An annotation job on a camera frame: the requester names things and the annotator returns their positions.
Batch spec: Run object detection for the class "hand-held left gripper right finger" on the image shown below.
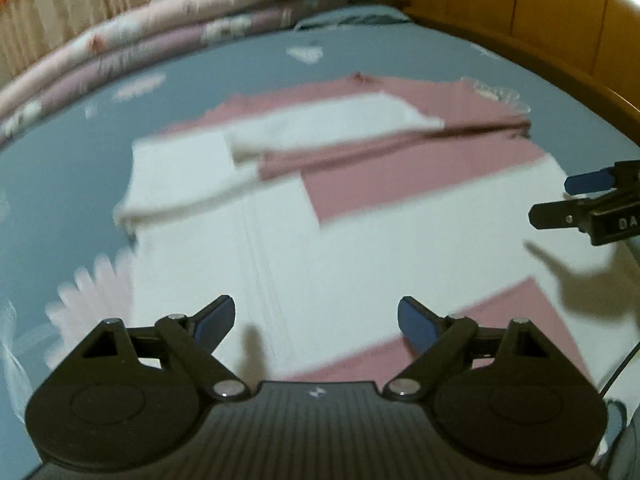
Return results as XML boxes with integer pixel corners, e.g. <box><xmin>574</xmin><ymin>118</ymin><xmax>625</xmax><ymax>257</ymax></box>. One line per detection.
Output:
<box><xmin>382</xmin><ymin>297</ymin><xmax>581</xmax><ymax>401</ymax></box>

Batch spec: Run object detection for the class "pink and white sweater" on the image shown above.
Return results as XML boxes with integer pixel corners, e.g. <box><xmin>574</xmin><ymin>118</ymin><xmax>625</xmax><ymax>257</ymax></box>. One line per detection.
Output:
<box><xmin>112</xmin><ymin>74</ymin><xmax>640</xmax><ymax>387</ymax></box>

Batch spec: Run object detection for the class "patterned beige curtain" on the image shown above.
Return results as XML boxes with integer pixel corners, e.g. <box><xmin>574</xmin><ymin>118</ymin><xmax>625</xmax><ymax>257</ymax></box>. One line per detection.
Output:
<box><xmin>0</xmin><ymin>0</ymin><xmax>167</xmax><ymax>86</ymax></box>

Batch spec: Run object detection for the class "thin black cable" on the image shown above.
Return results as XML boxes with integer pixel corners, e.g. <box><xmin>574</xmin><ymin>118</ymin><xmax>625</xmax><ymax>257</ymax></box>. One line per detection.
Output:
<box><xmin>599</xmin><ymin>344</ymin><xmax>640</xmax><ymax>397</ymax></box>

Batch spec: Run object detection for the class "bed with floral grey-blue sheet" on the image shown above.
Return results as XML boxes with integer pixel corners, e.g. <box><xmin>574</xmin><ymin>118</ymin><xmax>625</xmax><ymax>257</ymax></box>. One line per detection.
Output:
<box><xmin>0</xmin><ymin>20</ymin><xmax>640</xmax><ymax>480</ymax></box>

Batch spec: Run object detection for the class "mauve floral quilt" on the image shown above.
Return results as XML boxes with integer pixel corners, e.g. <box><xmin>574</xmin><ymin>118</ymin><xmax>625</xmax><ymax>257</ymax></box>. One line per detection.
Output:
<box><xmin>0</xmin><ymin>2</ymin><xmax>307</xmax><ymax>147</ymax></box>

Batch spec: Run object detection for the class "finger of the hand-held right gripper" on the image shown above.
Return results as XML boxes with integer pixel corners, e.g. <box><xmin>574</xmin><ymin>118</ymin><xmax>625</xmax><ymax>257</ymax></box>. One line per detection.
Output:
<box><xmin>530</xmin><ymin>198</ymin><xmax>597</xmax><ymax>231</ymax></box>
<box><xmin>564</xmin><ymin>166</ymin><xmax>622</xmax><ymax>195</ymax></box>

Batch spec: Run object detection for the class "light pink floral quilt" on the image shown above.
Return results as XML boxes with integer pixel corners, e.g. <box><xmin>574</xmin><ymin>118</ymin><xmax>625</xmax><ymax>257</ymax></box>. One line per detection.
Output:
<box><xmin>0</xmin><ymin>0</ymin><xmax>322</xmax><ymax>117</ymax></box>

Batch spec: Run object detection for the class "wooden headboard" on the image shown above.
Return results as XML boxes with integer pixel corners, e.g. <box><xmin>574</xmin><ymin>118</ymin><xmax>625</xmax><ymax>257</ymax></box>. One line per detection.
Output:
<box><xmin>345</xmin><ymin>0</ymin><xmax>640</xmax><ymax>146</ymax></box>

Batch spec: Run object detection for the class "flat grey-blue pillow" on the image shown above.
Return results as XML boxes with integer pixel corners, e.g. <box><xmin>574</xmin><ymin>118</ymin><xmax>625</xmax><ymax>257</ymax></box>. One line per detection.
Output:
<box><xmin>295</xmin><ymin>5</ymin><xmax>414</xmax><ymax>32</ymax></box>

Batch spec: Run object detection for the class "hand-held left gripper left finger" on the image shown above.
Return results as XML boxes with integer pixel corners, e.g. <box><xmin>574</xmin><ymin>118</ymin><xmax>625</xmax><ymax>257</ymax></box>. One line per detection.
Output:
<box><xmin>60</xmin><ymin>295</ymin><xmax>251</xmax><ymax>401</ymax></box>

